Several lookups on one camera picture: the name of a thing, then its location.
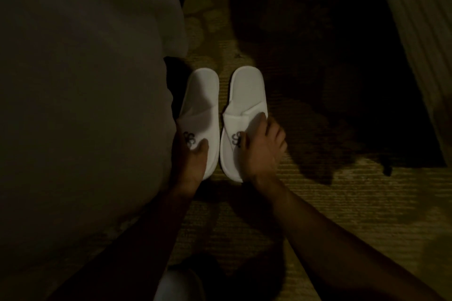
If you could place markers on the person's left hand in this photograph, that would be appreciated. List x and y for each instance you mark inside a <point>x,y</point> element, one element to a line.
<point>187,165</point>

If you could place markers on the person's right hand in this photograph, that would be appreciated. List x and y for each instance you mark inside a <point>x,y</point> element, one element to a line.
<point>259,156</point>

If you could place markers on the person's right little finger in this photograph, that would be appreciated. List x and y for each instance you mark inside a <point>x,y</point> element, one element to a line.
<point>282,151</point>

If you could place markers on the person's right middle finger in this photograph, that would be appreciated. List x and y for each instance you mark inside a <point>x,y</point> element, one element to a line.
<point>271,128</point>

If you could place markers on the person's right thumb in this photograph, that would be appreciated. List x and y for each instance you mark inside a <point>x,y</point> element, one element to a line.
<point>244,142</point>

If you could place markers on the person's left thumb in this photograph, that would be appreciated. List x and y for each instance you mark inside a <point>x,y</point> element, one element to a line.
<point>202,146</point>

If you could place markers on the white slipper with dark emblem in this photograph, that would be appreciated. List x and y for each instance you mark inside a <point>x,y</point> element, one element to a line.
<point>243,99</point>
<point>199,106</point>

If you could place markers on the person's right forearm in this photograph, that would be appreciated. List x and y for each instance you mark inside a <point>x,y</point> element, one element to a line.
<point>339,244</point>

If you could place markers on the person's left forearm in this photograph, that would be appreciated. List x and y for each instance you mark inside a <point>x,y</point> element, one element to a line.
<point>141,240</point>

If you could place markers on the white bed duvet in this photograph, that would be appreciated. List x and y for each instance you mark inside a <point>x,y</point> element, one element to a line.
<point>81,99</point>

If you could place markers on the white garment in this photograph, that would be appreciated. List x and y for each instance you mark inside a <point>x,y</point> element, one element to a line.
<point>178,285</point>

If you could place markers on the beige pleated curtain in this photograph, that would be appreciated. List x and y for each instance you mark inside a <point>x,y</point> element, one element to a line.
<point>420,36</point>

